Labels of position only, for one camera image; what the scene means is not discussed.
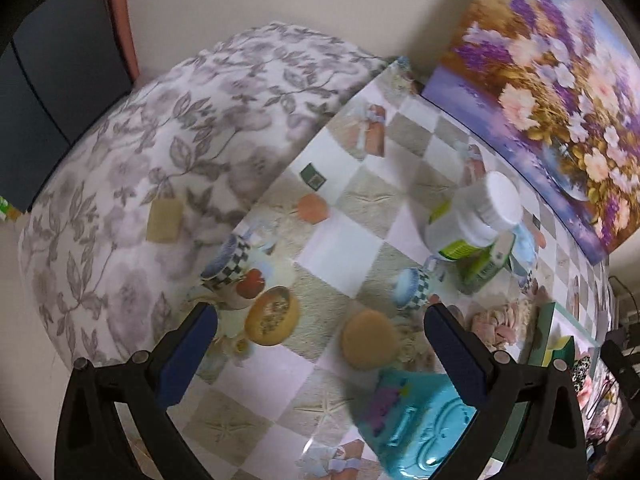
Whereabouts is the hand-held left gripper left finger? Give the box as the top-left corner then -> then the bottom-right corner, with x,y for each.
54,302 -> 218,480

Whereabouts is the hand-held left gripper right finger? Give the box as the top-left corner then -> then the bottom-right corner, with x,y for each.
424,303 -> 587,480

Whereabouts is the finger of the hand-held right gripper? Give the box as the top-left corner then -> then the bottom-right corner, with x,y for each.
600,340 -> 640,395

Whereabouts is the leopard print scrunchie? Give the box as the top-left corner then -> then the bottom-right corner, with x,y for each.
570,356 -> 595,396

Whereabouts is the yellow and green sponge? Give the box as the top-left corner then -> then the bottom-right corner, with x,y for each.
547,336 -> 576,367

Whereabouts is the white tray with teal rim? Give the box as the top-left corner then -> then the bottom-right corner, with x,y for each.
487,302 -> 613,480

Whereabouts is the teal plastic container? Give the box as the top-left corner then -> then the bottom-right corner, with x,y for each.
350,369 -> 478,480

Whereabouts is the small green box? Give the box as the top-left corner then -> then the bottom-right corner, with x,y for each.
457,232 -> 517,295

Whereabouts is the light blue cloth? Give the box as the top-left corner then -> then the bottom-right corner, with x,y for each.
507,222 -> 540,291

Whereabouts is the white pill bottle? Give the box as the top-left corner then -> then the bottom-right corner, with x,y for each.
424,170 -> 524,262

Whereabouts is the checkered printed tablecloth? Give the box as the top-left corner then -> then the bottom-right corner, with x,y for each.
115,57 -> 621,480

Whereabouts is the floral painting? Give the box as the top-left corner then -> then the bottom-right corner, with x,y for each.
422,0 -> 640,266

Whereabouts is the dark cabinet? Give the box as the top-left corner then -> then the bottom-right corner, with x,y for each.
0,0 -> 133,213

